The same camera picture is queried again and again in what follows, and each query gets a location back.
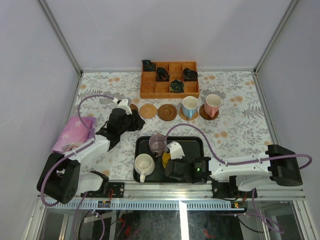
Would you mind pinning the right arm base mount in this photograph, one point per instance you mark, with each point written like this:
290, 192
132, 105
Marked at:
228, 189

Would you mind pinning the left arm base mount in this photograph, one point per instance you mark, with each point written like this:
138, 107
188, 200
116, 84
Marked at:
110, 187

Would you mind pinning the purple cup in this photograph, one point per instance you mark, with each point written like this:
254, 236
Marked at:
156, 144

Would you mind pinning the white cup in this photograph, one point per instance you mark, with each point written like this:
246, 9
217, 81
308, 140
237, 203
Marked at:
144, 165

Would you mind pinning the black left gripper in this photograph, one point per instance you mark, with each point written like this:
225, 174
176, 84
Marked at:
132, 120

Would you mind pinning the rolled dark cloth green floral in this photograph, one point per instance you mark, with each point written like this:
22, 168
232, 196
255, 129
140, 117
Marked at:
177, 86

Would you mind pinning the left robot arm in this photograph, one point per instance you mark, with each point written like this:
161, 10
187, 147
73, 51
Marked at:
62, 179

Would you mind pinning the pink cup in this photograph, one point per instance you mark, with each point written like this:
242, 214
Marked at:
212, 104

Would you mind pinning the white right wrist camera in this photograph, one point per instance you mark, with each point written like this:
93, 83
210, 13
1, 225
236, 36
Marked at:
175, 150

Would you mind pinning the wooden compartment tray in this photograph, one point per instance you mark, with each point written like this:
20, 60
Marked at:
151, 89

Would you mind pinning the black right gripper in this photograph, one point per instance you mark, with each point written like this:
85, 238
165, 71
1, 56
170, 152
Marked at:
182, 159

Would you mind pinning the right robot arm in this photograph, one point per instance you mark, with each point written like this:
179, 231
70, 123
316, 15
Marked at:
276, 166

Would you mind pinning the rolled dark cloth orange pattern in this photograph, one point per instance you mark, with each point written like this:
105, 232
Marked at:
162, 75

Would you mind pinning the rolled dark cloth right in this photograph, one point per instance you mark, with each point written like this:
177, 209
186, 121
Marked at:
190, 75

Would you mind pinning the black serving tray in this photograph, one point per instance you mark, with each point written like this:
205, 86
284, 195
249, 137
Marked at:
192, 147

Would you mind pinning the rolled dark cloth back-left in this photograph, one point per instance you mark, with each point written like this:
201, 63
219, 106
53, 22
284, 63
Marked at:
148, 66

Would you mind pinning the dark wooden coaster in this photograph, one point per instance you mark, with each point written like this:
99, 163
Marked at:
134, 108
205, 116
167, 112

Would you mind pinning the light blue cup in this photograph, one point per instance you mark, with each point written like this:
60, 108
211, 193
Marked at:
189, 106

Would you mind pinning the pink patterned cloth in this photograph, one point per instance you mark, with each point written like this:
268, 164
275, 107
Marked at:
74, 134

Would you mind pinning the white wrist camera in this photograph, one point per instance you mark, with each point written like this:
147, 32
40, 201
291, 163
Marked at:
175, 150
123, 104

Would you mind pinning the woven rattan coaster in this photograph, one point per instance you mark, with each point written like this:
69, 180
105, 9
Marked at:
181, 114
148, 111

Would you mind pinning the yellow cup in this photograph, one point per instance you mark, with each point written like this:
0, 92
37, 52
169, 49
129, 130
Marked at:
166, 157

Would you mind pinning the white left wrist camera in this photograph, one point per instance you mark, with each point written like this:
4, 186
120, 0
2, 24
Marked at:
123, 104

